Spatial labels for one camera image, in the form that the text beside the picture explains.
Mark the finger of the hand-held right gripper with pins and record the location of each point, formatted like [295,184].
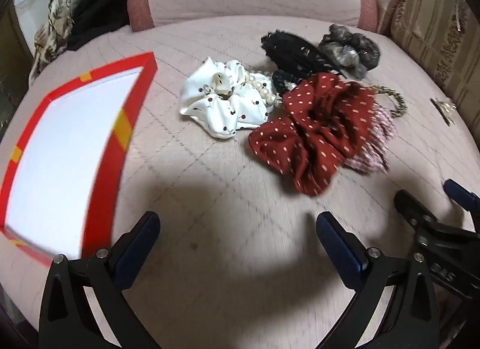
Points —
[412,214]
[459,193]

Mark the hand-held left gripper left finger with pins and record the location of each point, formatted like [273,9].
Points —
[135,255]

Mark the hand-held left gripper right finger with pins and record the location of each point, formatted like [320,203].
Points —
[341,247]

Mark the pink striped scrunchie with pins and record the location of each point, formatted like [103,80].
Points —
[378,138]

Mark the red box with white inside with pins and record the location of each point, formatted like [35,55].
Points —
[56,165]

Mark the red dotted scrunchie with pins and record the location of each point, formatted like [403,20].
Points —
[318,127]

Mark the white dotted scrunchie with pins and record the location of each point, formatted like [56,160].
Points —
[210,108]

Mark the grey brown scrunchie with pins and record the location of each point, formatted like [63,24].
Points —
[352,48]

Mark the black lace scrunchie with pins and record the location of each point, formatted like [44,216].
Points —
[292,52]

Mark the gold hair clip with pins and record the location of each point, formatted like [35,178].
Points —
[444,108]

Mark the beige striped cushion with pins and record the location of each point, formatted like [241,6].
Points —
[431,22]

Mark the black cloth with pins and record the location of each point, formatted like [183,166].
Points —
[101,15]

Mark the floral patterned cloth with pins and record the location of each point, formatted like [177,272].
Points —
[52,26]

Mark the white board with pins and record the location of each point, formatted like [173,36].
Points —
[30,7]

